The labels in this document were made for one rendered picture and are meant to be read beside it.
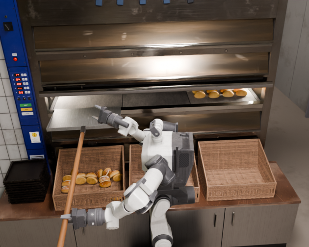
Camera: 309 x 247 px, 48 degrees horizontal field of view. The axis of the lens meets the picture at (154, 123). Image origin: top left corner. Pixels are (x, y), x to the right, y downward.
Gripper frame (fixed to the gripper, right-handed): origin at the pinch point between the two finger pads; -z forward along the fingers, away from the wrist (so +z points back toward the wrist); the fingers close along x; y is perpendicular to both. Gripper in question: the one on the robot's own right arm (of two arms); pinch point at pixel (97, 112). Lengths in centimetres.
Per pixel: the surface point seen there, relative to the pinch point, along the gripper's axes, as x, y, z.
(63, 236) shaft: 30, -78, 40
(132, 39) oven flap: -46, 43, -9
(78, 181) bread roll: 78, 27, -18
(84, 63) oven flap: -18, 32, -38
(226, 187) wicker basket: 39, 56, 95
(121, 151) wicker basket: 50, 55, 1
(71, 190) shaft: 27, -50, 23
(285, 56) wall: -34, 432, 80
